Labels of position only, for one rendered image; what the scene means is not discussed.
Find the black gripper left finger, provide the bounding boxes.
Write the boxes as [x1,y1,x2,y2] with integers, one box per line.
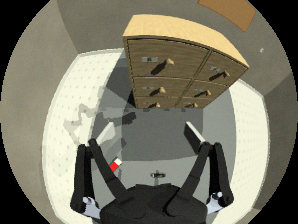
[70,122,146,219]

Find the small wooden chest of drawers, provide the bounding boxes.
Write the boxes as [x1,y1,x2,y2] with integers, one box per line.
[122,15,250,108]

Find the wooden drawer front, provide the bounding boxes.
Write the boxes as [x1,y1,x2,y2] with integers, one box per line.
[183,79,229,98]
[133,76,191,96]
[196,50,247,85]
[175,97,214,108]
[128,38,209,78]
[136,97,180,109]

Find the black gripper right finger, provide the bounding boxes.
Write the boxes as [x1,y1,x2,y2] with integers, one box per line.
[165,122,234,217]

